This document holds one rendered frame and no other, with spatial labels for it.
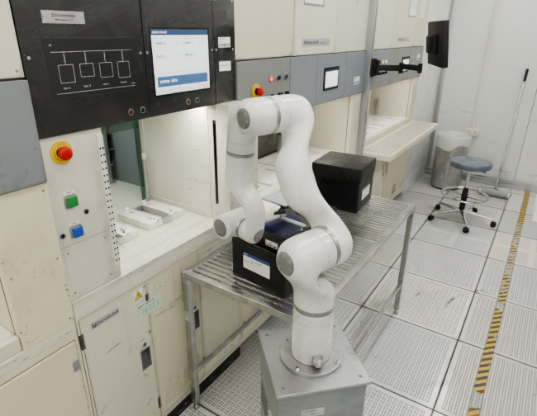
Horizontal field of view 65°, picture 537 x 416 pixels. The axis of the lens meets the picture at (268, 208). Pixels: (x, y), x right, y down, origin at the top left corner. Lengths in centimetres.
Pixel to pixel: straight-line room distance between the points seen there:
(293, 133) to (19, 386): 110
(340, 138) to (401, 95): 151
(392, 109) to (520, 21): 168
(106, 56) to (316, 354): 107
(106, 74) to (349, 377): 115
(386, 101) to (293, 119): 345
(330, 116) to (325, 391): 223
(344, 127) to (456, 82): 266
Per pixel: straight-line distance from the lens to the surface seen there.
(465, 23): 555
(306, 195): 112
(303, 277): 109
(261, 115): 109
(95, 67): 140
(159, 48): 156
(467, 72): 555
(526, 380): 275
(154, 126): 209
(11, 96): 126
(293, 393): 127
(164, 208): 205
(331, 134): 317
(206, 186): 194
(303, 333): 126
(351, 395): 135
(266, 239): 160
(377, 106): 457
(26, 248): 137
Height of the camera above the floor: 168
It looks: 23 degrees down
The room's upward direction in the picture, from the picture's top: 1 degrees clockwise
